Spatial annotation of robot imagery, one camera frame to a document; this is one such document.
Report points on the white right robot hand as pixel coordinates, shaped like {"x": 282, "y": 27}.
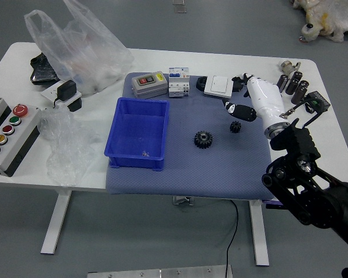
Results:
{"x": 266, "y": 95}

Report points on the small black gear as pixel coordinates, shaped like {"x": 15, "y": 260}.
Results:
{"x": 235, "y": 127}

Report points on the big black gear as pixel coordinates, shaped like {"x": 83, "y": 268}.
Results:
{"x": 202, "y": 140}

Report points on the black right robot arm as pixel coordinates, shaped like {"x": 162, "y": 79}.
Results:
{"x": 307, "y": 197}

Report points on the blue plastic box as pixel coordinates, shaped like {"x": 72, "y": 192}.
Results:
{"x": 139, "y": 127}

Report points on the grey coloured-button control box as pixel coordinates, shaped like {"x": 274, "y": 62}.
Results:
{"x": 8, "y": 144}

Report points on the black cylindrical capacitor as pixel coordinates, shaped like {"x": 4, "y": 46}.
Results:
{"x": 304, "y": 85}
{"x": 297, "y": 76}
{"x": 297, "y": 95}
{"x": 291, "y": 87}
{"x": 283, "y": 83}

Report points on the silver metal fitting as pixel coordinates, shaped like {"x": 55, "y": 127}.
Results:
{"x": 288, "y": 67}

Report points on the black module with green terminal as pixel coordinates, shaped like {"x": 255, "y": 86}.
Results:
{"x": 322, "y": 100}

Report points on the white circuit breaker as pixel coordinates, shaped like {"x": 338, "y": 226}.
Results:
{"x": 178, "y": 84}

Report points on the blue-grey fabric mat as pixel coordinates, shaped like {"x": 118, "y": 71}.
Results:
{"x": 208, "y": 173}

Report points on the plastic-wrapped yellowish object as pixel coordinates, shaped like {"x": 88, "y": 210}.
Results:
{"x": 330, "y": 14}

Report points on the metal floor cover plate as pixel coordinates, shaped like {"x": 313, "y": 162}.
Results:
{"x": 181, "y": 10}
{"x": 179, "y": 1}

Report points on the small metal screws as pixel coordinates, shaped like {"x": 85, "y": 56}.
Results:
{"x": 145, "y": 153}

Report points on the white table leg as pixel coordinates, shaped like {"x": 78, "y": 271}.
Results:
{"x": 259, "y": 231}
{"x": 56, "y": 223}

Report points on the large clear plastic bag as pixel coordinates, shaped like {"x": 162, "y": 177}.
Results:
{"x": 84, "y": 55}

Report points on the small black block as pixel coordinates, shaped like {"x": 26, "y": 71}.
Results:
{"x": 74, "y": 105}

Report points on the black power adapter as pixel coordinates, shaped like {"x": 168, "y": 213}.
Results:
{"x": 66, "y": 90}

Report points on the grey metal plate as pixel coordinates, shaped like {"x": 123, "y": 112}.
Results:
{"x": 162, "y": 272}

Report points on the crumpled clear plastic wrap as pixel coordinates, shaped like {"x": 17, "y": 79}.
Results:
{"x": 66, "y": 144}

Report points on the white socket plate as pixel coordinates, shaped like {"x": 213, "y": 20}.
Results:
{"x": 49, "y": 93}

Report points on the black plastic tray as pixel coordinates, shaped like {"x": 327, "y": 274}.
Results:
{"x": 42, "y": 72}

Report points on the white wall switch panel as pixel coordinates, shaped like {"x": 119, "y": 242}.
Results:
{"x": 218, "y": 86}

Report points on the grey push-button switch box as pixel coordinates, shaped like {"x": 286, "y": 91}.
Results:
{"x": 148, "y": 84}

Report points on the metal bracket under table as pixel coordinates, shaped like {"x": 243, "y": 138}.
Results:
{"x": 183, "y": 200}

